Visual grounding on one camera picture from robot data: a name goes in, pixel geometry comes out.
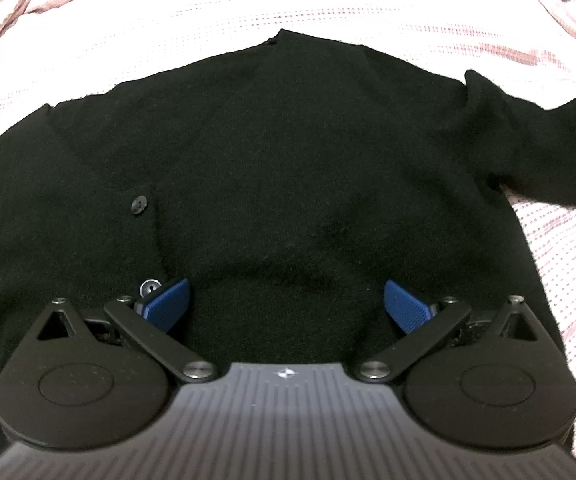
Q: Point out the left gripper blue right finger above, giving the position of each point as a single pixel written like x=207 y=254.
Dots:
x=426 y=328

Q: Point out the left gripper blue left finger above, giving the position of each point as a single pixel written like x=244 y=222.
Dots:
x=144 y=322

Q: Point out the black knit cardigan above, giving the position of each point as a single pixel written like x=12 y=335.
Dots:
x=287 y=183

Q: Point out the pink checked bed duvet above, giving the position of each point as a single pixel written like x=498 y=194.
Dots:
x=78 y=401

